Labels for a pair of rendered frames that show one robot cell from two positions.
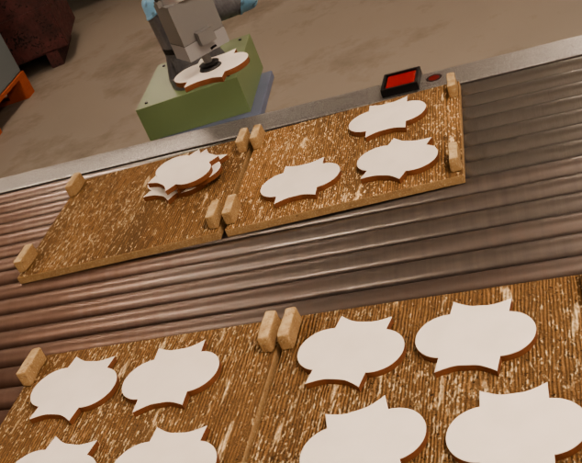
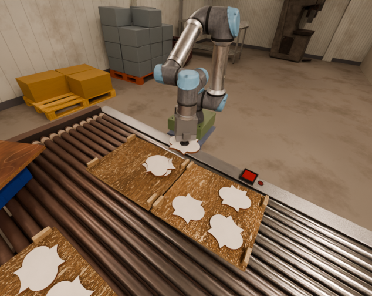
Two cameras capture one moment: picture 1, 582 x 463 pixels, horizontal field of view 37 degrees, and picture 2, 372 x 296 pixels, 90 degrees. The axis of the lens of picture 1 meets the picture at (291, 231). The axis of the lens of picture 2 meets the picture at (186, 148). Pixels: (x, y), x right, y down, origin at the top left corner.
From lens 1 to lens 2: 0.92 m
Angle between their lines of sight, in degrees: 12
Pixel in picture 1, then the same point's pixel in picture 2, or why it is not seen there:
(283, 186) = (181, 206)
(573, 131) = (301, 279)
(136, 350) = (75, 262)
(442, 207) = (227, 280)
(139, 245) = (123, 189)
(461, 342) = not seen: outside the picture
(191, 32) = (182, 131)
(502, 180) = (259, 286)
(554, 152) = (288, 288)
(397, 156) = (226, 230)
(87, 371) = (51, 261)
